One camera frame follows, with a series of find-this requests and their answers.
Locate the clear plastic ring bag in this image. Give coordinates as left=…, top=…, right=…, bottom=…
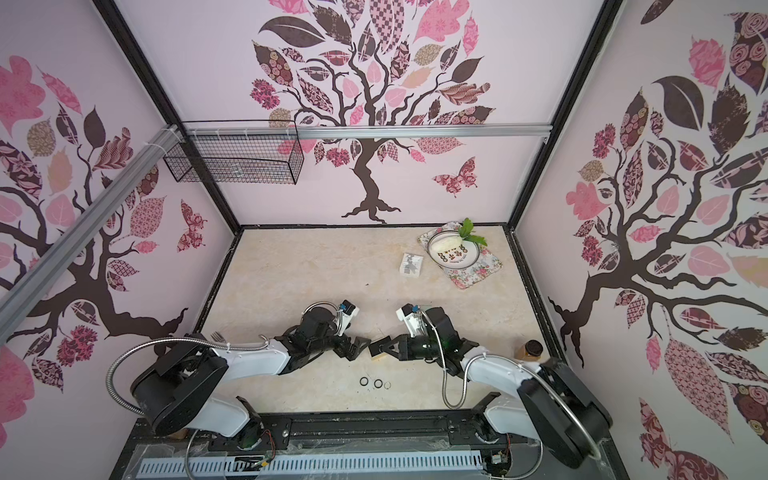
left=399, top=253, right=424, bottom=278

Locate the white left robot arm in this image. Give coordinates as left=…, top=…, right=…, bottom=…
left=131, top=300, right=370, bottom=438

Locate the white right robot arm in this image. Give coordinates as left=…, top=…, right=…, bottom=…
left=369, top=304, right=613, bottom=469

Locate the brown jar black lid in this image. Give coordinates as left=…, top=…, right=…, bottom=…
left=515, top=339, right=544, bottom=362

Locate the white round printed plate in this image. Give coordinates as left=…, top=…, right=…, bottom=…
left=427, top=230, right=481, bottom=270

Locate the white toy radish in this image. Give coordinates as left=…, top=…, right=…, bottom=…
left=431, top=218, right=487, bottom=253

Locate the right metal conduit cable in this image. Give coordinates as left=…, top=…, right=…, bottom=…
left=419, top=308, right=604, bottom=475

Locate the metal conduit cable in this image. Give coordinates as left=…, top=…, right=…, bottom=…
left=419, top=308, right=604, bottom=475
left=105, top=301, right=343, bottom=418

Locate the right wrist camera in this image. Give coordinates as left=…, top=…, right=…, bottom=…
left=396, top=303, right=427, bottom=337

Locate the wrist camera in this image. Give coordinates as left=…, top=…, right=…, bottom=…
left=396, top=303, right=427, bottom=337
left=336, top=300, right=359, bottom=336

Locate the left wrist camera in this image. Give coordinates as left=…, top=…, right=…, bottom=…
left=336, top=300, right=359, bottom=336

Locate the left metal conduit cable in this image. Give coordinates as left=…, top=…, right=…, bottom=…
left=105, top=301, right=343, bottom=418

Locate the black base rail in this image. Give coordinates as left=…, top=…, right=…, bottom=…
left=203, top=407, right=541, bottom=457

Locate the white slotted cable duct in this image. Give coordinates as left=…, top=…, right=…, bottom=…
left=133, top=451, right=484, bottom=479

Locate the black wire basket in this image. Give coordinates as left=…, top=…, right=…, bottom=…
left=163, top=120, right=305, bottom=185

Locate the rear aluminium rail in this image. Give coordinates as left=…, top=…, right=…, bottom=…
left=186, top=124, right=553, bottom=140

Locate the aluminium rail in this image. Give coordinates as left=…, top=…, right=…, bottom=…
left=1, top=125, right=182, bottom=343
left=186, top=124, right=553, bottom=140

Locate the left aluminium rail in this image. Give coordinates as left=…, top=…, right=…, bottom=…
left=1, top=125, right=182, bottom=343

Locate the black corner frame post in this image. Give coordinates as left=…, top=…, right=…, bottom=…
left=507, top=0, right=626, bottom=231

